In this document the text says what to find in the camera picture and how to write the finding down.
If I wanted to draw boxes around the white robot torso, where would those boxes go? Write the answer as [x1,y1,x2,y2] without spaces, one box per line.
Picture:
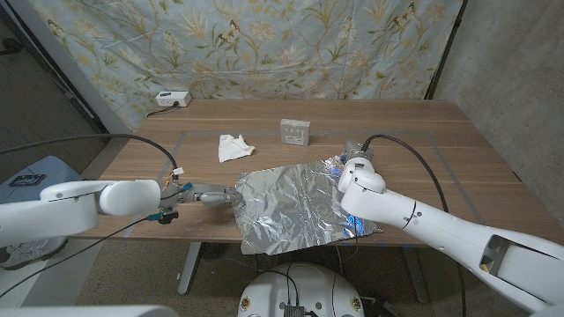
[237,262,366,317]

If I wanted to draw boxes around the floral printed backdrop cloth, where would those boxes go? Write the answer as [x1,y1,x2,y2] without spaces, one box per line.
[26,0,466,131]

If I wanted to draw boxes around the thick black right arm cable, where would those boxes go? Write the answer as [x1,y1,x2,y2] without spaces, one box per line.
[361,134,468,317]

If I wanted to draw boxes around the grey white sneaker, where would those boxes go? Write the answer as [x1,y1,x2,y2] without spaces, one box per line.
[0,237,70,270]

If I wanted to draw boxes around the crumpled white napkin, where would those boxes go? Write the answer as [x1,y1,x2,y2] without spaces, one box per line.
[218,133,256,164]

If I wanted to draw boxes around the black door handle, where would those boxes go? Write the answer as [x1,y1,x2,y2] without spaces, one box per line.
[0,38,26,56]

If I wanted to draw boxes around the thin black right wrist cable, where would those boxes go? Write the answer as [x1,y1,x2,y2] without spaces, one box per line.
[330,217,360,317]

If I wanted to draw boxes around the white power strip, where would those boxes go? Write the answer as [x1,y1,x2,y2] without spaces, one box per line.
[154,91,193,108]

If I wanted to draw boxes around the thin black left wrist cable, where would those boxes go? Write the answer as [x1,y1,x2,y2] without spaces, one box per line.
[0,216,151,299]

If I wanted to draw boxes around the small grey box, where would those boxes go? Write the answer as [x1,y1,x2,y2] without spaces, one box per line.
[279,118,311,147]

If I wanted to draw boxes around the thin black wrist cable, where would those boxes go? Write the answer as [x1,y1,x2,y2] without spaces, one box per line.
[330,217,360,317]
[0,216,151,299]

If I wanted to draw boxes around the grey metal table leg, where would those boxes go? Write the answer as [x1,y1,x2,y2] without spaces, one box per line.
[400,246,431,304]
[177,241,202,295]

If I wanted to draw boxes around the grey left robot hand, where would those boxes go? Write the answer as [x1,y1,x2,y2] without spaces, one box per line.
[172,181,244,209]

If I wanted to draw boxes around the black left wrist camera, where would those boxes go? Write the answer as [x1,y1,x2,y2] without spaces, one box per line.
[156,210,180,225]

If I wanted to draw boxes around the black round object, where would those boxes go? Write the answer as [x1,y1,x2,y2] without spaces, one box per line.
[200,241,230,261]

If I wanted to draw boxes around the black power strip cord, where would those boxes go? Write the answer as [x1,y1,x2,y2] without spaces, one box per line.
[146,101,181,118]

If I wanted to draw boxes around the crinkled aluminum foil sheet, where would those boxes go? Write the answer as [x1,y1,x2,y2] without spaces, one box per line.
[231,156,383,256]

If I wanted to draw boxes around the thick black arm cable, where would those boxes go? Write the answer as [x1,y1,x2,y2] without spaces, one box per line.
[361,134,468,317]
[0,133,180,171]

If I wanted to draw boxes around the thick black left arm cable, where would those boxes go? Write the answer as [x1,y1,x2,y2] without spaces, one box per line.
[0,133,180,171]

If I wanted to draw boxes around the black patterned card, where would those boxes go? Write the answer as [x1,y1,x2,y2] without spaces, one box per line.
[8,173,48,188]

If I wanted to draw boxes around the grey door frame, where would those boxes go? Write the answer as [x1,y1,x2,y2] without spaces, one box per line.
[6,0,135,138]

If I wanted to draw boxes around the black backdrop stand pole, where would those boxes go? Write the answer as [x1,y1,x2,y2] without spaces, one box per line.
[424,0,468,100]

